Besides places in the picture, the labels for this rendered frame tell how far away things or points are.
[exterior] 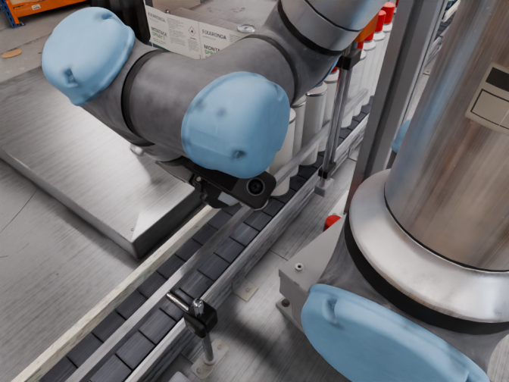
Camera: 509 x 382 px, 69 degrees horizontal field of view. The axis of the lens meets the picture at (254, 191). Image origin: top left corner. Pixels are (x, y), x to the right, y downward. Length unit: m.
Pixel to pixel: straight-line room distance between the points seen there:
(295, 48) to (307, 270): 0.29
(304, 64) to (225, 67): 0.09
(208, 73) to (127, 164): 0.51
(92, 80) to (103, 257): 0.43
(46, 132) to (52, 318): 0.43
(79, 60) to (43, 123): 0.65
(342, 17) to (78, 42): 0.20
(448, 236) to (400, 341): 0.06
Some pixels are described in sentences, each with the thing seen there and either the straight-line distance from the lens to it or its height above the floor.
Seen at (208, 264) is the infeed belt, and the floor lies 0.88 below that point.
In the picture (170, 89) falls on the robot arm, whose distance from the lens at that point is 0.27.
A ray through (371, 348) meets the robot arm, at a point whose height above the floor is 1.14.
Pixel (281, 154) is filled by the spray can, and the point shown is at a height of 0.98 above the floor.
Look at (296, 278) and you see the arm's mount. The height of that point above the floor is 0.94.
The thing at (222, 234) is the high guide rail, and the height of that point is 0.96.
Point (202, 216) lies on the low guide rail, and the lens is 0.59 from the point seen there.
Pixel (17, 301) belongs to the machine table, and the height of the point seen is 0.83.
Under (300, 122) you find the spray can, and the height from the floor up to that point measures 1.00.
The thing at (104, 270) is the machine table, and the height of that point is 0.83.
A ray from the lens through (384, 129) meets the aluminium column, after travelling 0.59.
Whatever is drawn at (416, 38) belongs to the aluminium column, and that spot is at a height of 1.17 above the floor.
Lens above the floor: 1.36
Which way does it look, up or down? 46 degrees down
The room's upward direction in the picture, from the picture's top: straight up
